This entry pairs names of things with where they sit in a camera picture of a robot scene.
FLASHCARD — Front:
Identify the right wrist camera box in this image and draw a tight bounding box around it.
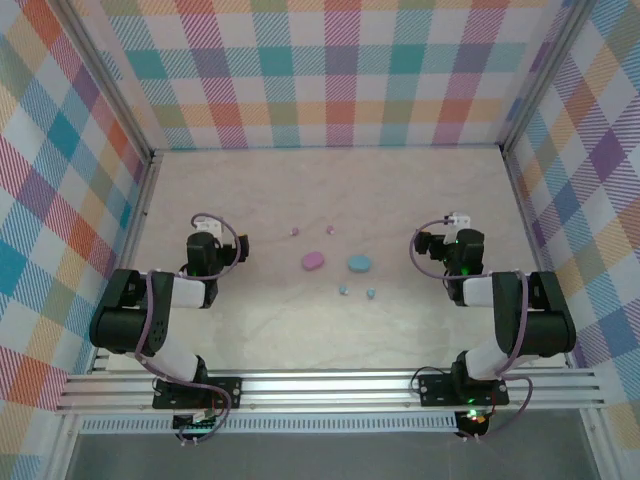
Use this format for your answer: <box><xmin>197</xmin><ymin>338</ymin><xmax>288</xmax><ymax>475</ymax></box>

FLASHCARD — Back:
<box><xmin>442</xmin><ymin>211</ymin><xmax>473</xmax><ymax>245</ymax></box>

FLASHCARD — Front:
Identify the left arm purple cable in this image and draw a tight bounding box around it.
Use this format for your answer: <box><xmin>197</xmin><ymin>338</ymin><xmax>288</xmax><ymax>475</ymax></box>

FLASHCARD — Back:
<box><xmin>133</xmin><ymin>213</ymin><xmax>239</xmax><ymax>444</ymax></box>

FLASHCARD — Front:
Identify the aluminium frame side rail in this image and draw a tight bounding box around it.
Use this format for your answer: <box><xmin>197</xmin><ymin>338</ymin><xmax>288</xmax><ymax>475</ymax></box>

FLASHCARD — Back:
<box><xmin>499</xmin><ymin>142</ymin><xmax>581</xmax><ymax>371</ymax></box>
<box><xmin>87</xmin><ymin>149</ymin><xmax>165</xmax><ymax>374</ymax></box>

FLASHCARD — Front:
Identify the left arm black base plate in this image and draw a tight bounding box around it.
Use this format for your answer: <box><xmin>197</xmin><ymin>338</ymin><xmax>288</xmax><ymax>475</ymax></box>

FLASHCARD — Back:
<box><xmin>152</xmin><ymin>375</ymin><xmax>244</xmax><ymax>410</ymax></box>

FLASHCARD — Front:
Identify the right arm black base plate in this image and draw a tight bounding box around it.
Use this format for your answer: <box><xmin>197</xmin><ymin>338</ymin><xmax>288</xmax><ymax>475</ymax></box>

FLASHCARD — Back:
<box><xmin>417</xmin><ymin>372</ymin><xmax>510</xmax><ymax>407</ymax></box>

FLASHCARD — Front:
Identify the aluminium mounting rail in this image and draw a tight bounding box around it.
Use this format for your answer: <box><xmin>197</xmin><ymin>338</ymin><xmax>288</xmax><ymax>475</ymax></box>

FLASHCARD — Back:
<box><xmin>53</xmin><ymin>368</ymin><xmax>609</xmax><ymax>416</ymax></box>

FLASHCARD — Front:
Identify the slotted grey cable duct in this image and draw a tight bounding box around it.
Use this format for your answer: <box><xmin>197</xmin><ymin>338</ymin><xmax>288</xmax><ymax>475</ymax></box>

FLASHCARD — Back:
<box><xmin>79</xmin><ymin>417</ymin><xmax>461</xmax><ymax>435</ymax></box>

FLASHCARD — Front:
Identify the aluminium frame corner post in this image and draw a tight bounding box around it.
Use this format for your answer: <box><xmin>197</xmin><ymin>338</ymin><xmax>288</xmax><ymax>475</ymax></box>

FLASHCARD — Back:
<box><xmin>52</xmin><ymin>0</ymin><xmax>164</xmax><ymax>161</ymax></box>
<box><xmin>497</xmin><ymin>0</ymin><xmax>601</xmax><ymax>156</ymax></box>

